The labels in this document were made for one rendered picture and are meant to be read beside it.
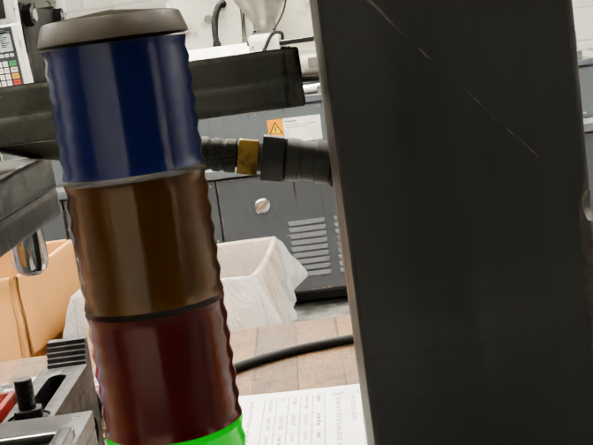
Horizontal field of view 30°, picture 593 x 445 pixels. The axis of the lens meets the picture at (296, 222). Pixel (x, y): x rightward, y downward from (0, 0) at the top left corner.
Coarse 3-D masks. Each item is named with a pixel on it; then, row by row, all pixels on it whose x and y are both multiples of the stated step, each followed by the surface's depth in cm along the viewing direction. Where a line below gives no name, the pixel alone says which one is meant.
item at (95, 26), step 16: (80, 16) 28; (96, 16) 27; (112, 16) 27; (128, 16) 27; (144, 16) 27; (160, 16) 28; (176, 16) 28; (48, 32) 28; (64, 32) 27; (80, 32) 27; (96, 32) 27; (112, 32) 27; (128, 32) 27; (144, 32) 27; (160, 32) 28; (176, 32) 29; (48, 48) 28; (64, 48) 30
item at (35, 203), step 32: (192, 64) 50; (224, 64) 50; (256, 64) 50; (288, 64) 50; (0, 96) 50; (32, 96) 50; (224, 96) 50; (256, 96) 50; (288, 96) 50; (0, 128) 50; (32, 128) 50; (32, 160) 62; (0, 192) 53; (32, 192) 59; (0, 224) 52; (32, 224) 58; (0, 256) 51; (32, 256) 62
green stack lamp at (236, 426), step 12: (240, 420) 30; (216, 432) 30; (228, 432) 29; (240, 432) 30; (108, 444) 30; (180, 444) 29; (192, 444) 29; (204, 444) 29; (216, 444) 29; (228, 444) 29; (240, 444) 30
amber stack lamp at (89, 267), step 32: (96, 192) 28; (128, 192) 28; (160, 192) 28; (192, 192) 28; (96, 224) 28; (128, 224) 28; (160, 224) 28; (192, 224) 29; (96, 256) 28; (128, 256) 28; (160, 256) 28; (192, 256) 28; (96, 288) 28; (128, 288) 28; (160, 288) 28; (192, 288) 29
